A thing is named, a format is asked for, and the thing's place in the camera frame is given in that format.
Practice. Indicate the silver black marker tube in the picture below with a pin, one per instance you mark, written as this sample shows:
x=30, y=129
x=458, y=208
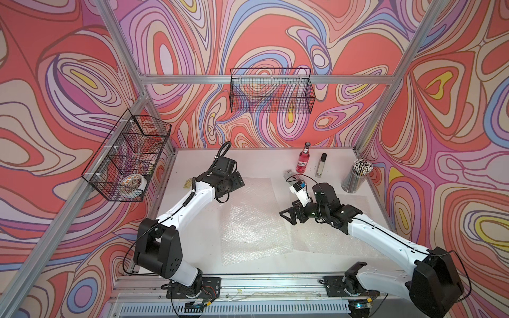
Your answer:
x=321, y=165

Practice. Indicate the left black wire basket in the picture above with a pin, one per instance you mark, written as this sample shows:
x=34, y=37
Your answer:
x=133, y=146

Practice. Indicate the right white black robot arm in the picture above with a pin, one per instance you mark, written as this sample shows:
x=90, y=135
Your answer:
x=429, y=280

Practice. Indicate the bubble wrap sheet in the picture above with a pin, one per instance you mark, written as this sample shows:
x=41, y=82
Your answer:
x=250, y=225
x=317, y=236

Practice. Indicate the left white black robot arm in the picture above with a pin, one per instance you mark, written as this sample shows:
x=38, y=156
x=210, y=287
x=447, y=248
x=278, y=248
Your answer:
x=158, y=247

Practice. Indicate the black wire basket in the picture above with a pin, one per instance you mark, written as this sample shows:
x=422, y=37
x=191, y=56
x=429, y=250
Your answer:
x=133, y=146
x=271, y=90

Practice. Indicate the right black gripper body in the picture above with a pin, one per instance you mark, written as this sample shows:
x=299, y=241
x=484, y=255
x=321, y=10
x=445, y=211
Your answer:
x=312, y=210

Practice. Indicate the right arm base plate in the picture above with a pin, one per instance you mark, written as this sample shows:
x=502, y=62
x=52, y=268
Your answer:
x=344, y=286

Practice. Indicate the grey tape dispenser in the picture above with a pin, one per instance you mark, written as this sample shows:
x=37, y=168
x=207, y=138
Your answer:
x=290, y=176

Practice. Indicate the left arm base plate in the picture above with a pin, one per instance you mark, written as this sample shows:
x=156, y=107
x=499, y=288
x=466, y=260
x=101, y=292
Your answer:
x=204, y=288

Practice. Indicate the aluminium front rail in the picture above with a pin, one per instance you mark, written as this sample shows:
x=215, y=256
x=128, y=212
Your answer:
x=252, y=295

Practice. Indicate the metal cup of pencils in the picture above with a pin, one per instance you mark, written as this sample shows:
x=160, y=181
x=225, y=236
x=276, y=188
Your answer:
x=358, y=173

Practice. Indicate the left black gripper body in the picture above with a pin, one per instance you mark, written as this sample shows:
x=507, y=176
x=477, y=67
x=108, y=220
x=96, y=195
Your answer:
x=232, y=183

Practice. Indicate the right pink drink bottle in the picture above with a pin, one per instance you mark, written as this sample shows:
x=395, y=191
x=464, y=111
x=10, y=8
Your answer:
x=303, y=158

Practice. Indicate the back black wire basket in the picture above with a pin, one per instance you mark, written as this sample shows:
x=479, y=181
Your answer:
x=271, y=90

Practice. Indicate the tape roll in basket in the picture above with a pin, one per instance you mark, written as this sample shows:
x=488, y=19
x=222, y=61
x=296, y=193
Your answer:
x=133, y=185

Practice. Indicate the yellow binder clip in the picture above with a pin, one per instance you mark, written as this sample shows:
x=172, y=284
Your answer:
x=188, y=184

